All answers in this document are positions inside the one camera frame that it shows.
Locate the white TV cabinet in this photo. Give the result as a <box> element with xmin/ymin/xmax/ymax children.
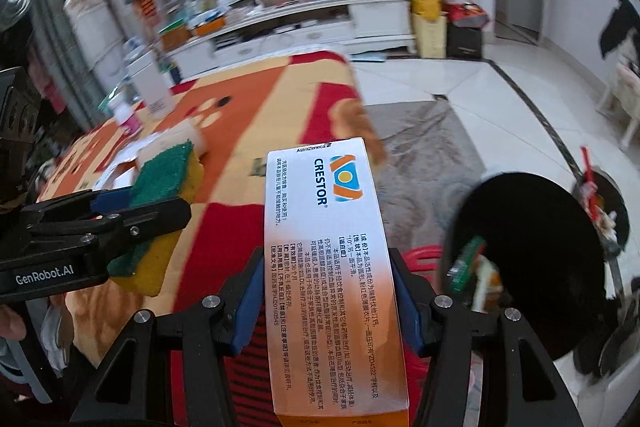
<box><xmin>167</xmin><ymin>0</ymin><xmax>416</xmax><ymax>79</ymax></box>

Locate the black gift box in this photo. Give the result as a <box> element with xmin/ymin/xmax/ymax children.
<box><xmin>446</xmin><ymin>23</ymin><xmax>483</xmax><ymax>60</ymax></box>

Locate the green printed plastic bag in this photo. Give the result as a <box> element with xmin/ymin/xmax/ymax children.
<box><xmin>446</xmin><ymin>236</ymin><xmax>503</xmax><ymax>313</ymax></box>

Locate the white chair with black jacket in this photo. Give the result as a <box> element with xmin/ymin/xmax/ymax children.
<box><xmin>597</xmin><ymin>0</ymin><xmax>639</xmax><ymax>150</ymax></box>

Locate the tall white cylinder container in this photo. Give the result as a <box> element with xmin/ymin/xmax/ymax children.
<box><xmin>126</xmin><ymin>46</ymin><xmax>175</xmax><ymax>119</ymax></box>

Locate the grey floor rug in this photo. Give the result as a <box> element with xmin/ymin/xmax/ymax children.
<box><xmin>367</xmin><ymin>100</ymin><xmax>486</xmax><ymax>253</ymax></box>

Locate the white blue medicine box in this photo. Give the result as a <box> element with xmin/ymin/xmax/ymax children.
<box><xmin>92</xmin><ymin>132</ymin><xmax>160</xmax><ymax>191</ymax></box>

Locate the black trash bin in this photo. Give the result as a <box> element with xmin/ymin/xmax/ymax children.
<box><xmin>438</xmin><ymin>172</ymin><xmax>606</xmax><ymax>360</ymax></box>

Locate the red orange patterned blanket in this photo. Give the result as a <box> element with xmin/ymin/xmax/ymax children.
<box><xmin>39</xmin><ymin>50</ymin><xmax>386</xmax><ymax>426</ymax></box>

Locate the white sponge block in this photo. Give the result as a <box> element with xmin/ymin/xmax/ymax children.
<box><xmin>136</xmin><ymin>119</ymin><xmax>208</xmax><ymax>170</ymax></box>

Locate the yellow bag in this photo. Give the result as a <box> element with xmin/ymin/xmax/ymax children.
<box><xmin>411</xmin><ymin>0</ymin><xmax>442</xmax><ymax>20</ymax></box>

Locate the orange white Crestor box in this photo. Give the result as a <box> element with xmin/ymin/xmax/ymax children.
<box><xmin>264</xmin><ymin>138</ymin><xmax>409</xmax><ymax>426</ymax></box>

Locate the green yellow scouring sponge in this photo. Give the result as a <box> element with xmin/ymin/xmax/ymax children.
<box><xmin>107</xmin><ymin>141</ymin><xmax>204</xmax><ymax>297</ymax></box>

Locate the left hand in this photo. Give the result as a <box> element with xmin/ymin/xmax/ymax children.
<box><xmin>0</xmin><ymin>305</ymin><xmax>26</xmax><ymax>341</ymax></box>

